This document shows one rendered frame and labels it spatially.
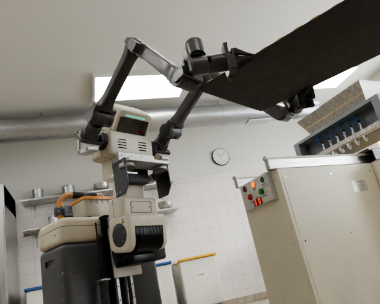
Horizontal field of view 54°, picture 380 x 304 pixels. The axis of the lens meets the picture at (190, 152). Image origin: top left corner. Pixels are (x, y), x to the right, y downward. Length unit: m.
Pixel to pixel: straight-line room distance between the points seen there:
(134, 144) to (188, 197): 4.34
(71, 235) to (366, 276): 1.40
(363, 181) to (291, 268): 0.67
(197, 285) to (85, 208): 3.49
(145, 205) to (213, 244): 4.36
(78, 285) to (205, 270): 3.63
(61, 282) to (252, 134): 5.58
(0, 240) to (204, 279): 2.58
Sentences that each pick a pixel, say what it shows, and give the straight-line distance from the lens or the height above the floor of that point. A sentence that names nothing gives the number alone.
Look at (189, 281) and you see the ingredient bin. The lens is 5.27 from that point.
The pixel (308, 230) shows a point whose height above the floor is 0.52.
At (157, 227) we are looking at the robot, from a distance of 1.78.
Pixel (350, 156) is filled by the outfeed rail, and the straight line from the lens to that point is 2.27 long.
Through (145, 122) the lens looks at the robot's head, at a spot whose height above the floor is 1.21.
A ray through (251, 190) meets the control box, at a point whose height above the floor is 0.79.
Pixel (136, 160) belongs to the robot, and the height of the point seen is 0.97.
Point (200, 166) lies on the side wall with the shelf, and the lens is 6.39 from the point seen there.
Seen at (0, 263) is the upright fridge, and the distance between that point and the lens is 4.98.
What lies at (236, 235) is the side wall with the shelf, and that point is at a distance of 6.27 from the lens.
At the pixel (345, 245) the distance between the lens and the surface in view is 2.00.
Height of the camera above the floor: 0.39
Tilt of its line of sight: 19 degrees up
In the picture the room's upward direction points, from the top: 12 degrees counter-clockwise
